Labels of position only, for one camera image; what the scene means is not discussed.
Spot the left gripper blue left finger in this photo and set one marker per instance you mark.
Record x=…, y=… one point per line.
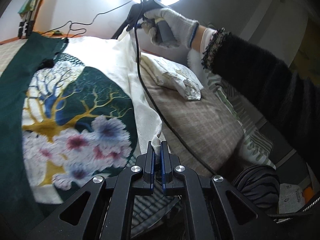
x=149, y=170

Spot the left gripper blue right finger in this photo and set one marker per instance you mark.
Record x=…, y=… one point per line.
x=166, y=169

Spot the cream and green printed shirt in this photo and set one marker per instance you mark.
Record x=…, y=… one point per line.
x=70, y=110

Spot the right black sleeved forearm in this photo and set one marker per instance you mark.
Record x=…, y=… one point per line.
x=289, y=102

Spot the right grey gloved hand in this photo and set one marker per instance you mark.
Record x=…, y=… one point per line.
x=183, y=29

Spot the beige plaid blanket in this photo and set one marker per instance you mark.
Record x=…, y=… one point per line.
x=205, y=125

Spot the folded white shirt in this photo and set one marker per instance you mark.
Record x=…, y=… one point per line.
x=172, y=75

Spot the green striped white pillow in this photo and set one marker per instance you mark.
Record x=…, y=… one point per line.
x=254, y=147

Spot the folded silver tripod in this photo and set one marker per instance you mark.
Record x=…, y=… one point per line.
x=27, y=21

